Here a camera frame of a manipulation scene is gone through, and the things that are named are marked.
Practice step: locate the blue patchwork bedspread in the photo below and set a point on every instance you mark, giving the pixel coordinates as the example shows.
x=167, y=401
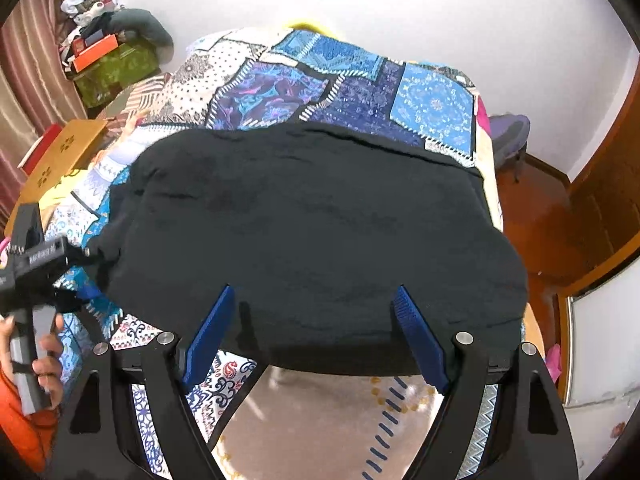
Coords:
x=310, y=80

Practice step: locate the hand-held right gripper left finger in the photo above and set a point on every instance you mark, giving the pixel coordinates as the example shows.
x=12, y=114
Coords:
x=210, y=335

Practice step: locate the yellow pillow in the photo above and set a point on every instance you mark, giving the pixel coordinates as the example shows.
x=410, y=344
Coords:
x=312, y=27

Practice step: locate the beige rug with blue dashes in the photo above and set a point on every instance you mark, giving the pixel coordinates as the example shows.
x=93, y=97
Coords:
x=325, y=425

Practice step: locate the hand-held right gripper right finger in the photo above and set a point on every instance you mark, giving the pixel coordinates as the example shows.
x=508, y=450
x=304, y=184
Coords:
x=419, y=337

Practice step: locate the red box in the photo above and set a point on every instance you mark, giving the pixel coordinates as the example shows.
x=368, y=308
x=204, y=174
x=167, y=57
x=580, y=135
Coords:
x=40, y=147

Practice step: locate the black zip hoodie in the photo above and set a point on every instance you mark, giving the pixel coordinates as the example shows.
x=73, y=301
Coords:
x=310, y=245

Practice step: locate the brown curtain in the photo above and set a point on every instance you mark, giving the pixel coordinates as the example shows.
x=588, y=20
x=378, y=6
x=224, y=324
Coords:
x=30, y=85

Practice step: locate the green patterned box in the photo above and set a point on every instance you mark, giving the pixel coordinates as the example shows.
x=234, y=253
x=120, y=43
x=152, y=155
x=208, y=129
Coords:
x=117, y=72

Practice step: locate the white panel with wooden frame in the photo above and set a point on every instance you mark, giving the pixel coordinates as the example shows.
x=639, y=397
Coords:
x=605, y=350

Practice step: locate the brown wooden door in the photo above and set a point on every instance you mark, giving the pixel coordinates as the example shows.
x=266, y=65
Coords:
x=607, y=200

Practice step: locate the wooden board with paw cutouts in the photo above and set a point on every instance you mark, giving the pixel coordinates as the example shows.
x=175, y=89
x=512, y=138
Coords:
x=60, y=160

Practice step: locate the person's left hand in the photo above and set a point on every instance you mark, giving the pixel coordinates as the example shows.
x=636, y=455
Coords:
x=47, y=355

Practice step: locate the purple stool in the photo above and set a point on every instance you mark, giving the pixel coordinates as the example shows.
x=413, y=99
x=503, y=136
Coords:
x=510, y=135

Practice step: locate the person's left forearm orange sleeve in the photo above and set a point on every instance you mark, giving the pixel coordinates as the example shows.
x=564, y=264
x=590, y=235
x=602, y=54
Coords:
x=25, y=425

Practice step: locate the brown striped cloth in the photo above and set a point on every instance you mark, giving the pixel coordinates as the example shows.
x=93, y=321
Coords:
x=140, y=95

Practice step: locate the pile of white bags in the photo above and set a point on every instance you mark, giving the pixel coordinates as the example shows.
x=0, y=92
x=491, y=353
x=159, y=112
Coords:
x=90, y=7

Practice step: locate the orange box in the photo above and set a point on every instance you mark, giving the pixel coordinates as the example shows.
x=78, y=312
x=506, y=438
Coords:
x=95, y=52

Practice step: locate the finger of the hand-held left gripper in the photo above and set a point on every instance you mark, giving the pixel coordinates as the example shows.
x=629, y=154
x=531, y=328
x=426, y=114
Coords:
x=84, y=256
x=85, y=297

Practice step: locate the grey cloth bundle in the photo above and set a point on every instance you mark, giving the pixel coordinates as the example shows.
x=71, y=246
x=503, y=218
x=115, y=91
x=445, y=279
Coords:
x=142, y=25

